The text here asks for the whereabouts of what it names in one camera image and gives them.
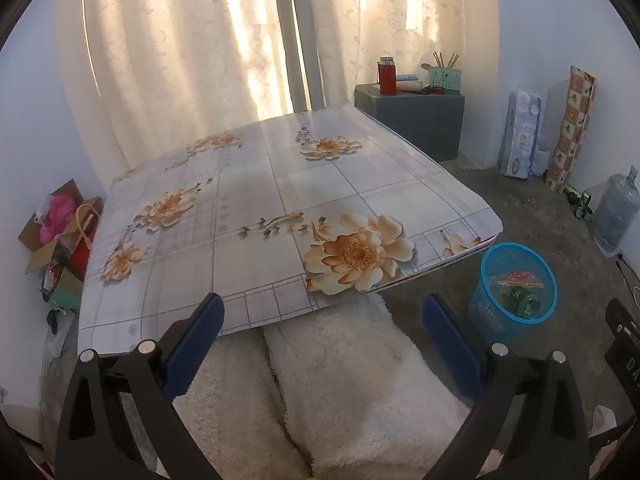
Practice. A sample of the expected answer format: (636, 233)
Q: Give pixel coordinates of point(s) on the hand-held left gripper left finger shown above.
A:
(195, 340)

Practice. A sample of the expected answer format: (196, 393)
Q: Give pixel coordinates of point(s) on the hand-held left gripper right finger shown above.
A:
(450, 335)

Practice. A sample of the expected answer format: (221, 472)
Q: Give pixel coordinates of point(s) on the blue mesh basket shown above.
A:
(485, 305)

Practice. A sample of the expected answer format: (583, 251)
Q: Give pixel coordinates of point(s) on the person's left leg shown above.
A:
(235, 410)

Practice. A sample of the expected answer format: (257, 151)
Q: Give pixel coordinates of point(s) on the low table with floral cloth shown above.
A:
(240, 260)

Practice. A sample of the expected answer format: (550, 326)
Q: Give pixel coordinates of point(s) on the clear water jug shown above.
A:
(612, 215)

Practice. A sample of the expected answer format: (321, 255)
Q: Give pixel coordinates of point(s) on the white plastic bag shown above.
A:
(57, 345)

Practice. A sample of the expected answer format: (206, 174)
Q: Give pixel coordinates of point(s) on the teal box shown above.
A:
(65, 287)

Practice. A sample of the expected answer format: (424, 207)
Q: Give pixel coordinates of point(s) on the red gift bag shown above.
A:
(82, 255)

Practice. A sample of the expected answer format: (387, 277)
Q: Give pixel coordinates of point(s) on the small black item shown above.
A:
(55, 321)

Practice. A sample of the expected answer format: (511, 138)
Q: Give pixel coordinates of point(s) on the green toy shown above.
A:
(582, 205)

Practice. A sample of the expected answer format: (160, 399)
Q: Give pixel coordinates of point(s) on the brown cardboard box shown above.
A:
(35, 245)

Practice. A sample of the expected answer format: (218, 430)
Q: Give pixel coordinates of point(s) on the pink plush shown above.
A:
(56, 215)

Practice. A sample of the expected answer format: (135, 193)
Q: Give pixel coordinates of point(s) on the blue white tissue pack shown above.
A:
(520, 135)

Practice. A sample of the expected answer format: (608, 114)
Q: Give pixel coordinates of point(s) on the grey cabinet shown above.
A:
(410, 125)

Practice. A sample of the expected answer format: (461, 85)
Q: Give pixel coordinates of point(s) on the white cardboard box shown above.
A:
(555, 125)

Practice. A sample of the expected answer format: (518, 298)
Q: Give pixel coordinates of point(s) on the small red black object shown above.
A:
(434, 91)

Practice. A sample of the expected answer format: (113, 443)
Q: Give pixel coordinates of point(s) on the beige rolling pin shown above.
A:
(410, 91)

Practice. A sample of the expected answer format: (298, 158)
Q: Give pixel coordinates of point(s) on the green pen holder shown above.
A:
(446, 81)

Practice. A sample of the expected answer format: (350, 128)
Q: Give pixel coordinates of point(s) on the white blue small box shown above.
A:
(407, 78)

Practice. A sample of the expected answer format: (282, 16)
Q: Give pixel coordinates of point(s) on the red thermos bottle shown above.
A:
(387, 77)

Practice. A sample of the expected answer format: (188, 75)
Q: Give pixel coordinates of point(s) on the wooden chopsticks bunch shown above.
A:
(452, 60)

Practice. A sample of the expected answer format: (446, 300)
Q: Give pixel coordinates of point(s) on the cream patterned curtain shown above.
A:
(175, 45)
(400, 15)

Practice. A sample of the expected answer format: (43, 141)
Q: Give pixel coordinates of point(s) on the grey window post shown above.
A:
(300, 35)

